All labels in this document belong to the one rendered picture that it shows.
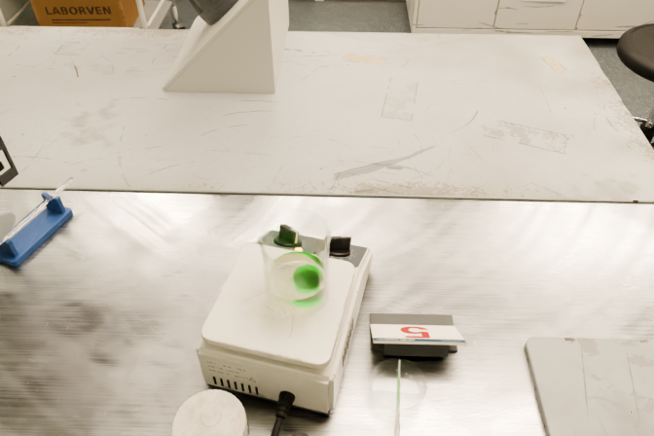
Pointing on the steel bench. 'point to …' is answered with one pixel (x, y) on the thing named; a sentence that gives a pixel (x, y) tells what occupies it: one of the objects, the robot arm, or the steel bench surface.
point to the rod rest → (35, 232)
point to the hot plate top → (320, 342)
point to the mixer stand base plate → (593, 385)
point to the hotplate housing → (252, 375)
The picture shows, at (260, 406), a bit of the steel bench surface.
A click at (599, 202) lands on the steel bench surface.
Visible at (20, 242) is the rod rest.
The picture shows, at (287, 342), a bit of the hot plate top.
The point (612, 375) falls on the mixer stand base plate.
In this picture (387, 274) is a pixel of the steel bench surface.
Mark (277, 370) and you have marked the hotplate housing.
